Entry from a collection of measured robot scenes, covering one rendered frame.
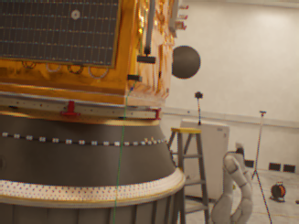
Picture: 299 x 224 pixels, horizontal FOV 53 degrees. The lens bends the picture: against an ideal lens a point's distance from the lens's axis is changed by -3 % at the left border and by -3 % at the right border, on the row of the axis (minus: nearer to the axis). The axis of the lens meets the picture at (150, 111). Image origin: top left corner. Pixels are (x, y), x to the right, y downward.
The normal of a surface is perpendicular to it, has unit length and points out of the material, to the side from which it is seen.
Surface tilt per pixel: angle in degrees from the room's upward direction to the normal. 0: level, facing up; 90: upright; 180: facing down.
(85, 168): 62
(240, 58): 90
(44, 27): 90
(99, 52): 90
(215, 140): 90
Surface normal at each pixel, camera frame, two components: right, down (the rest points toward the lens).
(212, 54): -0.14, 0.01
